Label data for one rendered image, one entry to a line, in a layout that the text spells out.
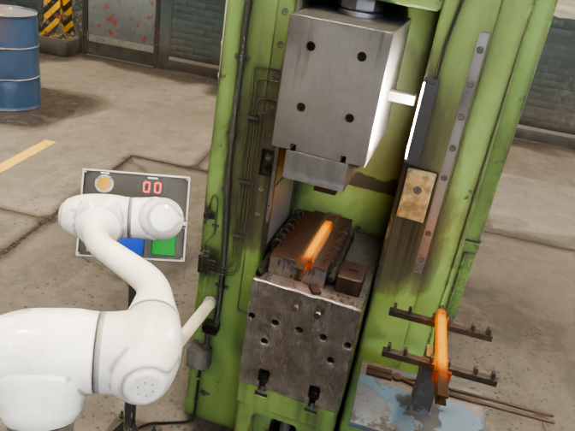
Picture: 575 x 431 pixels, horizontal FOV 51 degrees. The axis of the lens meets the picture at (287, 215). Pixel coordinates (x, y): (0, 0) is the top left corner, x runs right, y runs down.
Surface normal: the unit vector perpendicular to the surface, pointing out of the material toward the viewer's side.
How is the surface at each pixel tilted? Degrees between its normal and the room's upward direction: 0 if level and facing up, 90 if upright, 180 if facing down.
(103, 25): 90
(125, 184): 60
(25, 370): 76
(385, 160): 90
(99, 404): 0
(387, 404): 0
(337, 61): 90
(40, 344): 41
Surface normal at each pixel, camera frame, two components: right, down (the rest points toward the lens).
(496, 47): -0.29, 0.38
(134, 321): 0.30, -0.88
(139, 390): 0.32, 0.40
